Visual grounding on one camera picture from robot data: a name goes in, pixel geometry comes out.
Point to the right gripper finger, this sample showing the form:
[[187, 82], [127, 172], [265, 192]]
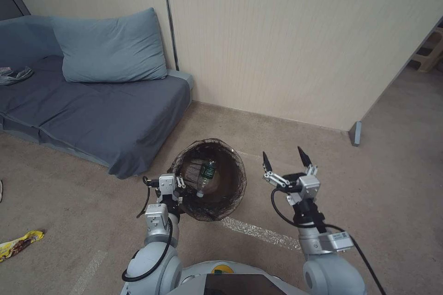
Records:
[[306, 163], [271, 174]]

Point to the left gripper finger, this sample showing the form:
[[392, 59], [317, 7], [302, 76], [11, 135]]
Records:
[[180, 182], [178, 200]]

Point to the brown bin with black liner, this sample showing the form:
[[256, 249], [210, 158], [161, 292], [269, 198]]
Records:
[[221, 201]]

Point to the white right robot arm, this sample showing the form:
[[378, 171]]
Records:
[[322, 274]]

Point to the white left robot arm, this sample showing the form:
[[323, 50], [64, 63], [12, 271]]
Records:
[[155, 264]]

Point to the short clear floor tape strip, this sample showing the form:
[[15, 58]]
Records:
[[251, 155]]

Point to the long clear floor tape strip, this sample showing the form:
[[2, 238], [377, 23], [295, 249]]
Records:
[[259, 232]]

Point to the white floor tape strip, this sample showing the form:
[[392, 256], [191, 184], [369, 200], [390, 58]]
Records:
[[91, 267]]

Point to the clear plastic bottle green label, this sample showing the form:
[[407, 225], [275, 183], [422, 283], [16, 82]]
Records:
[[207, 175]]

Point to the grey partition foot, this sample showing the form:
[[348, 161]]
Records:
[[356, 134]]

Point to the white robot front shell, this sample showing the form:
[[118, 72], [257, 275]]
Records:
[[235, 283]]

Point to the blue-grey low sofa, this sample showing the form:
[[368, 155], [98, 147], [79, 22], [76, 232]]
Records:
[[97, 118]]

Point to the blue pillow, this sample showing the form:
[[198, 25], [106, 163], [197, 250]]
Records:
[[110, 49]]

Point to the yellow snack wrapper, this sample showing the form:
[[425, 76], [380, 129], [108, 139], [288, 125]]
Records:
[[19, 243]]

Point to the pale slipper edge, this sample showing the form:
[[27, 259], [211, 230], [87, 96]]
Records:
[[1, 191]]

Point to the crumpled grey plastic bag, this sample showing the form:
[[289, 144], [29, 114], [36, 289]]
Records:
[[15, 75]]

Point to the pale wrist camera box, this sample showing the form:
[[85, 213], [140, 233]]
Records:
[[167, 183], [309, 187]]

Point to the black vertical wall strip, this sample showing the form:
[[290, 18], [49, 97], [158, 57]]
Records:
[[170, 15]]

